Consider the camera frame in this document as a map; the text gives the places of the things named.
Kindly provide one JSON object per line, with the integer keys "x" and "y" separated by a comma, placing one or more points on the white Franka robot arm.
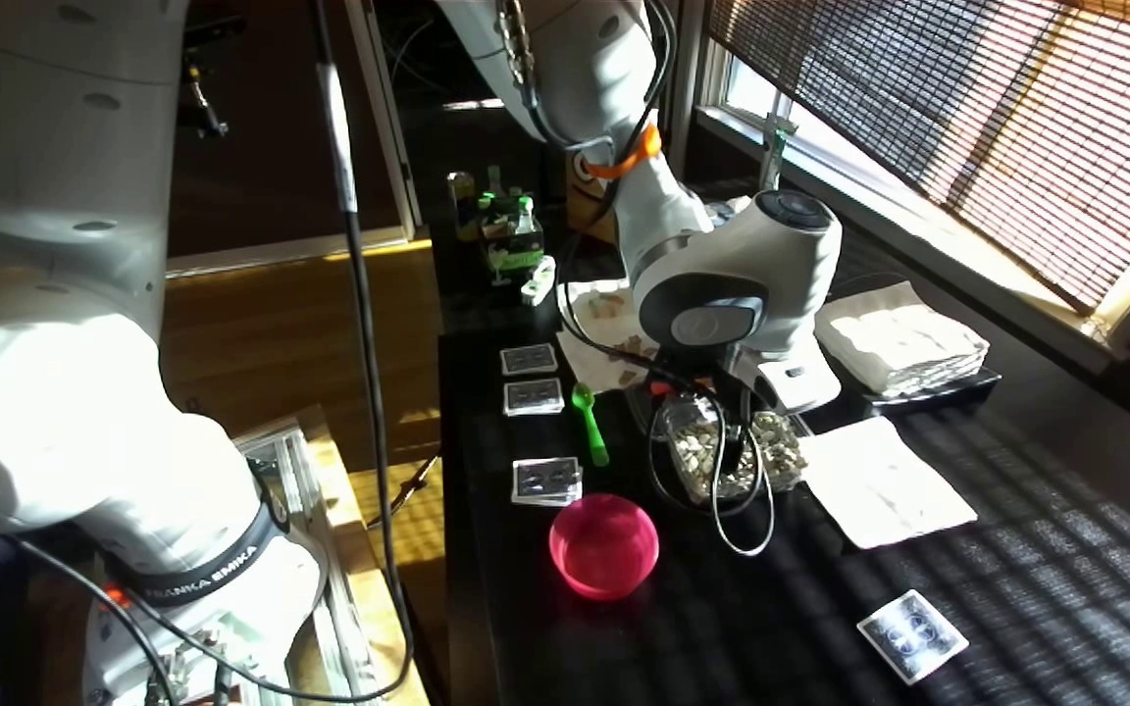
{"x": 57, "y": 432}

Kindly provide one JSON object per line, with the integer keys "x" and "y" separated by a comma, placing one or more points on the paper towel with orange candies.
{"x": 595, "y": 305}

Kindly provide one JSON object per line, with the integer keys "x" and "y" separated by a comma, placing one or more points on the clear container of seeds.
{"x": 783, "y": 456}

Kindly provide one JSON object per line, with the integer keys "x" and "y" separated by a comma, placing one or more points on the single blue playing card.
{"x": 911, "y": 638}

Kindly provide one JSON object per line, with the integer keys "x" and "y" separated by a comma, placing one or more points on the white napkin stack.
{"x": 903, "y": 337}

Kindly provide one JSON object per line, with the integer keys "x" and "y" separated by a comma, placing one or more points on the flat white napkin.
{"x": 880, "y": 484}

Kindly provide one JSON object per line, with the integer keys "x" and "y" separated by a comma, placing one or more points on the blue playing card stack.
{"x": 533, "y": 396}
{"x": 525, "y": 360}
{"x": 546, "y": 481}

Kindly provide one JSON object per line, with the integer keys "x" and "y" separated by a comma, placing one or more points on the bamboo window blind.
{"x": 980, "y": 120}

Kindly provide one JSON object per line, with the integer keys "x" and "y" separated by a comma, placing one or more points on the white window frame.
{"x": 932, "y": 232}

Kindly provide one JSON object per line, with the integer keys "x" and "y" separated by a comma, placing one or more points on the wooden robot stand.
{"x": 355, "y": 549}

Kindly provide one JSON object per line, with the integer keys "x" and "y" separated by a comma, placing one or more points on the pink plastic bowl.
{"x": 604, "y": 549}

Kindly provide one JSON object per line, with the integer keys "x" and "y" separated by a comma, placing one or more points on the green plastic spoon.
{"x": 588, "y": 426}

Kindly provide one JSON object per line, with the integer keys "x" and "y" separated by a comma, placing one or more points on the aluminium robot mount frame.
{"x": 294, "y": 522}

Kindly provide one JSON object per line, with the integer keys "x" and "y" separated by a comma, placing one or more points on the paper towel with brown bits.
{"x": 596, "y": 365}

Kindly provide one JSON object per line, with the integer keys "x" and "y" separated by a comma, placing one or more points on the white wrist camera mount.
{"x": 803, "y": 383}

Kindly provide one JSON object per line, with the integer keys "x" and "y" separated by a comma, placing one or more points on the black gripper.
{"x": 732, "y": 383}

